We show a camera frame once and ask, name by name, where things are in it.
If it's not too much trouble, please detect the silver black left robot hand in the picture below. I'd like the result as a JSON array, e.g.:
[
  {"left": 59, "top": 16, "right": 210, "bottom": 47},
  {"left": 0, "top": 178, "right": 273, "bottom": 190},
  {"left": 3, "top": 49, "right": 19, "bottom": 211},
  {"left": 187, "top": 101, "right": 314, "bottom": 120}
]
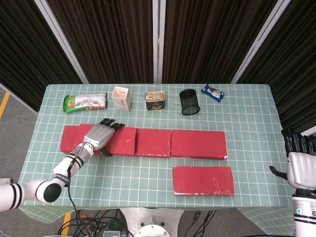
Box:
[{"left": 83, "top": 118, "right": 125, "bottom": 158}]

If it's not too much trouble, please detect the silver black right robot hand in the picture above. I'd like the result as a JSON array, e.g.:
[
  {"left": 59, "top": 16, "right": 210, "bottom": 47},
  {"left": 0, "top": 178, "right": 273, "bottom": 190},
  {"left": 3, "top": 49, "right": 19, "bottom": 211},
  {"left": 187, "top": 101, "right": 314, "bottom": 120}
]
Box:
[{"left": 269, "top": 128, "right": 316, "bottom": 191}]

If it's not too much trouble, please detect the red brick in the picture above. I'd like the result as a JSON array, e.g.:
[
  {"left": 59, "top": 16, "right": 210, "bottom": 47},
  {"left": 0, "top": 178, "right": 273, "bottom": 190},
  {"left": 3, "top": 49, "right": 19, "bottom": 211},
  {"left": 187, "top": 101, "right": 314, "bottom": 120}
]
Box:
[
  {"left": 75, "top": 123, "right": 137, "bottom": 157},
  {"left": 134, "top": 128, "right": 172, "bottom": 158},
  {"left": 60, "top": 125, "right": 83, "bottom": 154},
  {"left": 170, "top": 130, "right": 228, "bottom": 161},
  {"left": 172, "top": 165, "right": 235, "bottom": 197}
]

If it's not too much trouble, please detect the green white snack bag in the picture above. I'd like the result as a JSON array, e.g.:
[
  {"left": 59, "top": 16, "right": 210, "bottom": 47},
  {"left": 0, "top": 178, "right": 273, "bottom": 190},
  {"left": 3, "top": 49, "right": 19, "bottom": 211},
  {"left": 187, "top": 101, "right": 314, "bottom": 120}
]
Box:
[{"left": 63, "top": 92, "right": 108, "bottom": 113}]

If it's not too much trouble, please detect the white open carton box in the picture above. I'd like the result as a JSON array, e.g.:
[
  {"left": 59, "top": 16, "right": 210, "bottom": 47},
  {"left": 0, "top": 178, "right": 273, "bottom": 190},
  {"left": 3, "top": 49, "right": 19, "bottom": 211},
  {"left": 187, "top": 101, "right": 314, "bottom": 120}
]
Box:
[{"left": 112, "top": 86, "right": 131, "bottom": 112}]

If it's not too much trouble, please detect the green checked tablecloth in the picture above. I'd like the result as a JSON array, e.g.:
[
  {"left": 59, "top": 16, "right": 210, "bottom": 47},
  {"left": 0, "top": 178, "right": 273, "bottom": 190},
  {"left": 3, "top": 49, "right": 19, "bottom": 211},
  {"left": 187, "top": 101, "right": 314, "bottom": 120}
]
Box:
[{"left": 18, "top": 83, "right": 305, "bottom": 232}]

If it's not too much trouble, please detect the black gold luncheon meat can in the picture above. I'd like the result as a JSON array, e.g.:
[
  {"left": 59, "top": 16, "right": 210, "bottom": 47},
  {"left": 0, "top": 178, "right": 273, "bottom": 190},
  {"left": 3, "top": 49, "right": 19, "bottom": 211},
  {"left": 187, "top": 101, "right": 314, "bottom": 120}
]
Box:
[{"left": 144, "top": 90, "right": 166, "bottom": 111}]

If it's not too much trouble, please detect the dark brown partition panel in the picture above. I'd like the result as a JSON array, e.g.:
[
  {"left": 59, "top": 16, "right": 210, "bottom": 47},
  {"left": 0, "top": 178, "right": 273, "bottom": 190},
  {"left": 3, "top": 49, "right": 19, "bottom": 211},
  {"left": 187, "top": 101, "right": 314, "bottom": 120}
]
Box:
[
  {"left": 237, "top": 0, "right": 316, "bottom": 139},
  {"left": 0, "top": 0, "right": 82, "bottom": 112},
  {"left": 46, "top": 0, "right": 158, "bottom": 84},
  {"left": 161, "top": 0, "right": 279, "bottom": 84}
]

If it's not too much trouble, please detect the black mesh pen cup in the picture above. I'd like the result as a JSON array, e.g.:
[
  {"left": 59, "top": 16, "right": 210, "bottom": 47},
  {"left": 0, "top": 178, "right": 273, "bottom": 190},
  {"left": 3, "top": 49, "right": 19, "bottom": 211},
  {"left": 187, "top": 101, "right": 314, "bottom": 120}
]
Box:
[{"left": 179, "top": 89, "right": 201, "bottom": 116}]

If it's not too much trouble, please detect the blue cookie packet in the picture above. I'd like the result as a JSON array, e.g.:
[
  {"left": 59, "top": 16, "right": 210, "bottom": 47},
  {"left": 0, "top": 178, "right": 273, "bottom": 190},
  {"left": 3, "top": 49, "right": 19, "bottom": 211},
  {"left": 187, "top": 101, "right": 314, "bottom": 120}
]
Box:
[{"left": 200, "top": 83, "right": 225, "bottom": 103}]

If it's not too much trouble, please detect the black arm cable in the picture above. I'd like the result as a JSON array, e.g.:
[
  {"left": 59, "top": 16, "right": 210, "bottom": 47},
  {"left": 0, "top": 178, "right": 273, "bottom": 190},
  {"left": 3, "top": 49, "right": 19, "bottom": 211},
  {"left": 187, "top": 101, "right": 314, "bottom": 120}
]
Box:
[{"left": 64, "top": 154, "right": 83, "bottom": 237}]

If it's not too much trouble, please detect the black floor cable bundle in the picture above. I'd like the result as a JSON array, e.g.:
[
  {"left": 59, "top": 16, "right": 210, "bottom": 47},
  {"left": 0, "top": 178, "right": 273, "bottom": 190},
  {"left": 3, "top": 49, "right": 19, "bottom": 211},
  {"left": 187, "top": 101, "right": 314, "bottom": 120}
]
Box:
[
  {"left": 191, "top": 209, "right": 218, "bottom": 237},
  {"left": 58, "top": 209, "right": 129, "bottom": 237}
]

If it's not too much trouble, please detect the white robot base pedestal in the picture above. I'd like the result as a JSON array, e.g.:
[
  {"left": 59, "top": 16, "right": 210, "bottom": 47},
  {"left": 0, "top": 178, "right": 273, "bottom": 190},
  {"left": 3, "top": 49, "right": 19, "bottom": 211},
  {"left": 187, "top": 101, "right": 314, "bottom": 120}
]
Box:
[{"left": 119, "top": 207, "right": 186, "bottom": 237}]

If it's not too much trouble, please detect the white partition frame post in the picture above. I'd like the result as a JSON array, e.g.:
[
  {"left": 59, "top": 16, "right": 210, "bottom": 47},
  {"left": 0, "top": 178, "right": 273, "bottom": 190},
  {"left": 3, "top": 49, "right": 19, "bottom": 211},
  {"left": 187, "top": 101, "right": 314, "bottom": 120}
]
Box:
[
  {"left": 152, "top": 0, "right": 164, "bottom": 84},
  {"left": 231, "top": 0, "right": 292, "bottom": 84},
  {"left": 34, "top": 0, "right": 89, "bottom": 84}
]

